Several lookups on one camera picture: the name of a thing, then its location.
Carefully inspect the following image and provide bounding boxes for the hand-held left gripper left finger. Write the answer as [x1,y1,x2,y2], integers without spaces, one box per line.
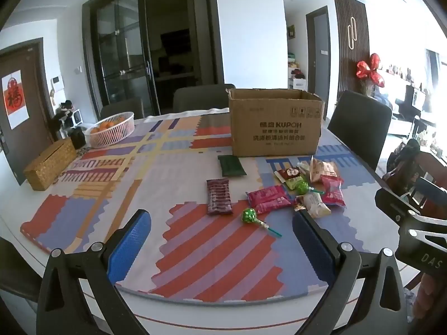
[37,209,152,335]

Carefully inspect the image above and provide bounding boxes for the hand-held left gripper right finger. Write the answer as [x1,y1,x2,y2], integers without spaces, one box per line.
[293,209,409,335]

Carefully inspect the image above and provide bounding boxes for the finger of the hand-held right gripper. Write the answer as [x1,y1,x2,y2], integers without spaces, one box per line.
[375,188,447,280]
[414,176,447,205]

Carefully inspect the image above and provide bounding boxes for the pink snack packet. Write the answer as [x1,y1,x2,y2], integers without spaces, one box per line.
[245,186,292,214]
[320,176,346,207]

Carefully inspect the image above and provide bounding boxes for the beige snack bag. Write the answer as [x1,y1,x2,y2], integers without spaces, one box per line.
[309,157,340,183]

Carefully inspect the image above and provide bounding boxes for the brown cardboard box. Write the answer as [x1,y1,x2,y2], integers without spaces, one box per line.
[228,88,325,157]

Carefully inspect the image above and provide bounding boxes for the person's right hand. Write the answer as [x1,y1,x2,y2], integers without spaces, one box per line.
[414,274,444,327]

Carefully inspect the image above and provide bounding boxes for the dark cloth pile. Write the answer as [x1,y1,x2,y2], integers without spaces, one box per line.
[382,139,430,196]

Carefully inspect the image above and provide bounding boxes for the cream snack packet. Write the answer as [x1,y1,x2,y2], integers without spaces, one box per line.
[295,193,332,219]

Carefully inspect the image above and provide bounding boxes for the green lollipop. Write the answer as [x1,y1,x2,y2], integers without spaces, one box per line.
[294,181,327,196]
[242,208,283,238]

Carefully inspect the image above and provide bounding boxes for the red and green snack packet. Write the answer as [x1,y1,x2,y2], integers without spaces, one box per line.
[273,167,304,191]

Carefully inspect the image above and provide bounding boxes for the black piano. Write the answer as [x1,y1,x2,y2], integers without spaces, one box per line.
[401,84,425,116]

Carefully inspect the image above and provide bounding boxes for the dark grey dining chair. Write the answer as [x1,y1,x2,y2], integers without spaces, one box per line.
[173,84,236,112]
[100,98,144,120]
[327,91,392,171]

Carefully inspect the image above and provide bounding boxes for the dark red striped snack packet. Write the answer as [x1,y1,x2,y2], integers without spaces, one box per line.
[206,178,234,216]

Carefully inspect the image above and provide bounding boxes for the white plastic basket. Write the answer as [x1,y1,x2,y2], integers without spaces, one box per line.
[85,112,135,149]

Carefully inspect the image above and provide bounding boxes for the woven tissue box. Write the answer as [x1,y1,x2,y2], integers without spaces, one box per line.
[24,138,77,191]

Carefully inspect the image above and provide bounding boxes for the dark green snack packet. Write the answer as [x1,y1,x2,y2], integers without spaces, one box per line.
[217,154,247,177]

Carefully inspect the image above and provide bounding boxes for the small black box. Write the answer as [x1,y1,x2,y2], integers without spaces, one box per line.
[70,126,87,149]

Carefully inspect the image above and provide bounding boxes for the pile of oranges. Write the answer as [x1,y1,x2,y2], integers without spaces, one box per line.
[91,118,126,134]

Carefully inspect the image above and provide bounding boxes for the red foil balloon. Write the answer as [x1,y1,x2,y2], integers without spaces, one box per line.
[356,53,386,88]

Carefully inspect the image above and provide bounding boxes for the black and white plush toy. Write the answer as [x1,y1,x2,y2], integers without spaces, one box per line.
[52,101,75,123]

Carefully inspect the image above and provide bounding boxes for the dark slatted wardrobe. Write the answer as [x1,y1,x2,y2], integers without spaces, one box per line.
[333,0,370,95]

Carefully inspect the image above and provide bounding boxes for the grey room door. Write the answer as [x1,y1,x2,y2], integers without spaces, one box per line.
[306,6,331,119]

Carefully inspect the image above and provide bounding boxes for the brown entrance door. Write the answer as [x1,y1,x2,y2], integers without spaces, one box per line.
[0,38,53,185]

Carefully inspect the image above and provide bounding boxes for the white shelf cart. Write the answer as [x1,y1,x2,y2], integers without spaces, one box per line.
[288,52,308,91]

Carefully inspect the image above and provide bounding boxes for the red and white door poster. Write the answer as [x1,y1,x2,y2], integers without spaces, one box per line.
[2,70,28,130]

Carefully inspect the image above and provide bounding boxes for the black framed glass doors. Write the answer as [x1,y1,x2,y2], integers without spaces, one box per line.
[84,0,224,119]

